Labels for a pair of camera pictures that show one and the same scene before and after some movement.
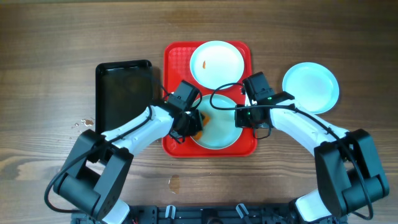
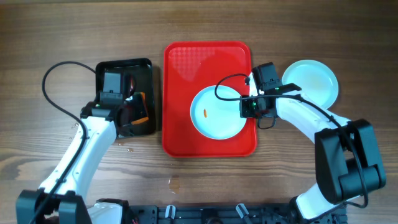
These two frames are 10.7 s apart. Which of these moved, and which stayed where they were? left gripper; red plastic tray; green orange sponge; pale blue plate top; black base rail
Moved: left gripper; pale blue plate top; green orange sponge
Stayed: black base rail; red plastic tray
